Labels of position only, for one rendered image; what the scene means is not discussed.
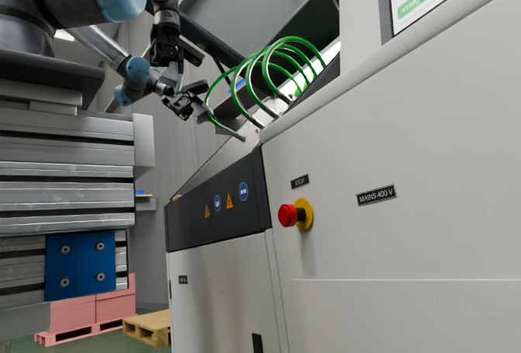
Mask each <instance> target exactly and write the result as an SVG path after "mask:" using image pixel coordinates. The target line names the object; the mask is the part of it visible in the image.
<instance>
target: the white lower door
mask: <svg viewBox="0 0 521 353"><path fill-rule="evenodd" d="M168 257H169V270H170V279H169V280H168V281H169V294H170V299H171V308H172V320H173V334H174V353H281V343H280V337H279V331H278V320H277V314H276V308H275V302H274V291H273V285H272V279H271V268H270V262H269V256H268V249H267V239H266V233H265V232H263V233H259V234H253V235H249V236H245V237H239V238H235V239H232V240H227V241H221V242H218V243H214V244H207V245H204V246H200V247H194V248H190V249H186V250H182V251H176V252H172V253H169V254H168Z"/></svg>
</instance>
